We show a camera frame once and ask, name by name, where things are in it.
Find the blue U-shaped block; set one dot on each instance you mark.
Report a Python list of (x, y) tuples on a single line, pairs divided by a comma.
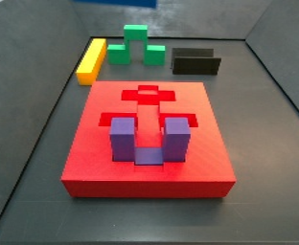
[(135, 3)]

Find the red base fixture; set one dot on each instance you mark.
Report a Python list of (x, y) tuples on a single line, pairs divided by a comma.
[(92, 175)]

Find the black angle fixture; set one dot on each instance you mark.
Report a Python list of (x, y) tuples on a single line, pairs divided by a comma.
[(194, 61)]

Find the purple U-shaped block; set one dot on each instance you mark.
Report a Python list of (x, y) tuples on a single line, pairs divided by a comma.
[(150, 145)]

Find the yellow long block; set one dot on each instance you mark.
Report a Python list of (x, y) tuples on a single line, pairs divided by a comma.
[(91, 62)]

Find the green stepped block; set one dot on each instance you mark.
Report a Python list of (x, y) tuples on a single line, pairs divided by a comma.
[(135, 46)]

